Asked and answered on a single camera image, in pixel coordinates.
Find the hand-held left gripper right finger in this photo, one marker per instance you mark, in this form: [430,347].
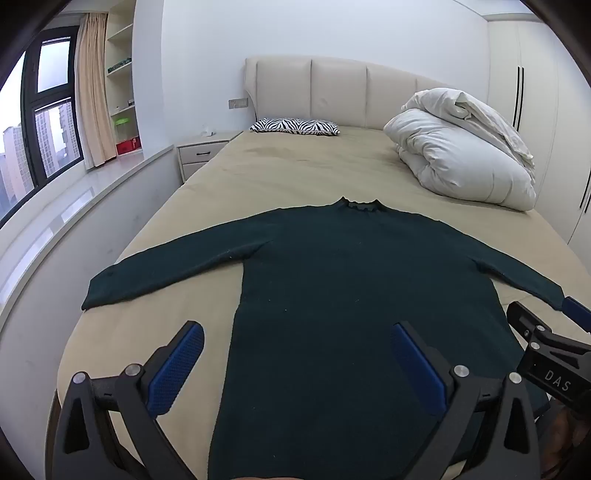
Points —
[418,364]

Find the beige padded headboard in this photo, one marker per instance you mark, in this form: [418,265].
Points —
[339,92]

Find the green box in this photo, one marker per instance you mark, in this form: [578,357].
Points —
[122,122]

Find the beige curtain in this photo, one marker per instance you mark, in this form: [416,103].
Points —
[92,87]

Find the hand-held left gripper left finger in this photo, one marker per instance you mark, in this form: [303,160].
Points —
[178,364]

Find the white folded duvet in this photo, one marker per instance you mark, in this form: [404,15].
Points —
[461,152]

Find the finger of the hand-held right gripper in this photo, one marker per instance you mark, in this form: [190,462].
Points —
[578,310]
[526,321]

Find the zebra print pillow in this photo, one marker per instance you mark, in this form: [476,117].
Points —
[295,126]

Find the red box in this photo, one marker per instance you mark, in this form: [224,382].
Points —
[126,145]

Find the bed with beige sheet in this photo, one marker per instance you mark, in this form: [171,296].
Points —
[258,175]

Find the wall socket panel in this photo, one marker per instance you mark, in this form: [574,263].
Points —
[238,103]

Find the white wardrobe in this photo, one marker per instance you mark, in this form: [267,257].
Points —
[540,115]

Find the white window ledge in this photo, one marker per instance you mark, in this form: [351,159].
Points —
[69,203]

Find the small white nightstand item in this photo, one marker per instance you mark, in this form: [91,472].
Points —
[207,133]

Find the black framed window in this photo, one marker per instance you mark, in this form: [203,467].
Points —
[41,120]

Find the white wall shelf unit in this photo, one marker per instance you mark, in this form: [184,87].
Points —
[122,78]

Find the dark green sweater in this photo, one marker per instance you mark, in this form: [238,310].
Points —
[323,277]

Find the white nightstand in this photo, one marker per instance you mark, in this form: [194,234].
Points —
[201,154]

